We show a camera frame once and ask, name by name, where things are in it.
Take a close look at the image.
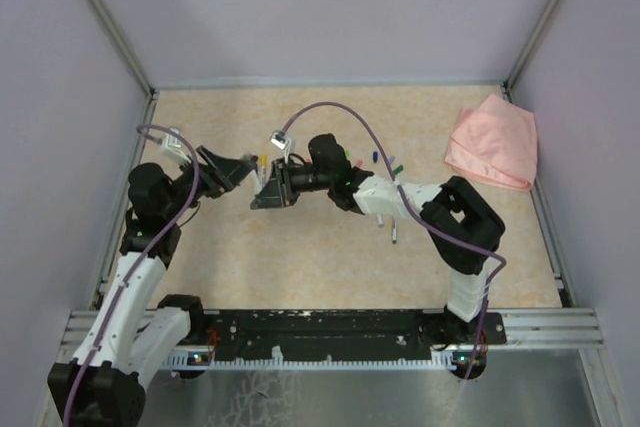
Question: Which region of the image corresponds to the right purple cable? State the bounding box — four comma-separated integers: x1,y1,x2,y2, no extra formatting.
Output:
279,101,508,381

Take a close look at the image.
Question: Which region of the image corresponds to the green cap white marker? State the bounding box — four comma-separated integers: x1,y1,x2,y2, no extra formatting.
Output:
255,161,266,191

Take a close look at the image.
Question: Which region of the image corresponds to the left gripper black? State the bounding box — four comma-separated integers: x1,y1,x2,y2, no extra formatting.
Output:
162,145,256,221

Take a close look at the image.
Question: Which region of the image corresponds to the grey slotted cable duct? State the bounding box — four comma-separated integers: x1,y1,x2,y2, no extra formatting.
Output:
162,350,458,371

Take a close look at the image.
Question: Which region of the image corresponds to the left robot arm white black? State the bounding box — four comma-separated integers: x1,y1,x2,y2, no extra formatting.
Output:
47,146,256,426

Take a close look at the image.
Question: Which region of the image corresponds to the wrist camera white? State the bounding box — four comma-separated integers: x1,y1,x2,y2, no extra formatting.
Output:
160,127,189,166
270,130,295,163

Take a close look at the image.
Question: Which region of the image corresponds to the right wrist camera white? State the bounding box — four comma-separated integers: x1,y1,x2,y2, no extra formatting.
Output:
270,130,295,163

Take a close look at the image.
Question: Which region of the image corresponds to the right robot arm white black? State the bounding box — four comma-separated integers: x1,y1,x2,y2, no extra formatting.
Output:
251,134,506,343

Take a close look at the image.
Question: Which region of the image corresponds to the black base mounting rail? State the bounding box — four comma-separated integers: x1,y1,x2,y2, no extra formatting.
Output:
178,308,506,361

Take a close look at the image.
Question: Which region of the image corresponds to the pink cloth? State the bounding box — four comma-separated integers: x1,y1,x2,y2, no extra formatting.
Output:
444,94,538,192

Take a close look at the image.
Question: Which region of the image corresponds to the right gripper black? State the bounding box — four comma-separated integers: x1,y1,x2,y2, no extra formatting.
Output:
252,158,333,211

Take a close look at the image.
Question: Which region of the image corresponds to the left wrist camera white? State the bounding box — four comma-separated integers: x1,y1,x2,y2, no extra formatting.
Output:
160,127,189,166

